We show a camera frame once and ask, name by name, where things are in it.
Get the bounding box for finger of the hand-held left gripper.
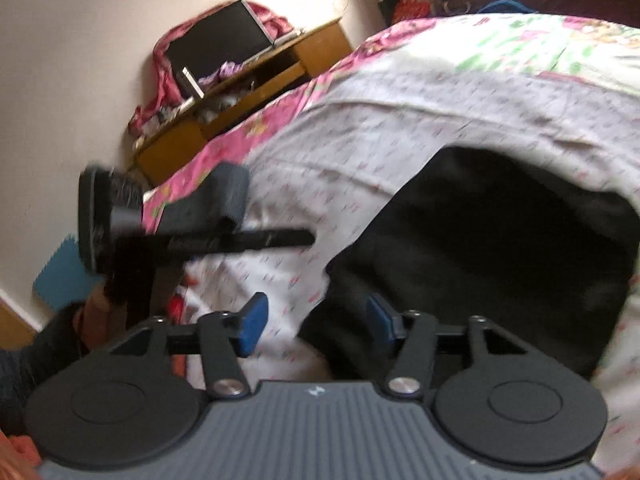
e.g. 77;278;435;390
176;229;316;263

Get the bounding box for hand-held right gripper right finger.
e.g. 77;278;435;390
366;294;542;398

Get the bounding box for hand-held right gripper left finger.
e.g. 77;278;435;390
107;292;270;401

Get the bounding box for black pants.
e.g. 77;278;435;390
297;145;640;383

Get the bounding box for person's left hand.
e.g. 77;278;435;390
82;282;126;354

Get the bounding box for blue foam mat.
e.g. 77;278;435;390
32;247;108;311

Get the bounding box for wooden desk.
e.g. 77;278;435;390
132;17;356;186

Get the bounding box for cherry print bed sheet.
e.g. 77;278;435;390
175;67;640;480

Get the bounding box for silver device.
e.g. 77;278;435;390
177;66;207;100

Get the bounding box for pink cloth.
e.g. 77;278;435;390
127;0;303;136

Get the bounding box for black monitor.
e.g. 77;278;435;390
165;0;276;98

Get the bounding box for orange cloth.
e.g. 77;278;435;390
0;430;41;480

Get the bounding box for red bag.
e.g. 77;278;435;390
392;0;433;23

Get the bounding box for blue cloth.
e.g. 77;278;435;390
475;0;538;16

